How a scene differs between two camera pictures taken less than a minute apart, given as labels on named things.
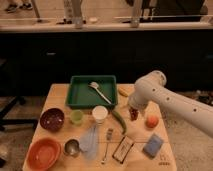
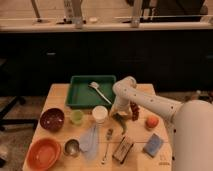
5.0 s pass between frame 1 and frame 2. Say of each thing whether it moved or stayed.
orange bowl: stayed
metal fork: stayed
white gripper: moved
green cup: stayed
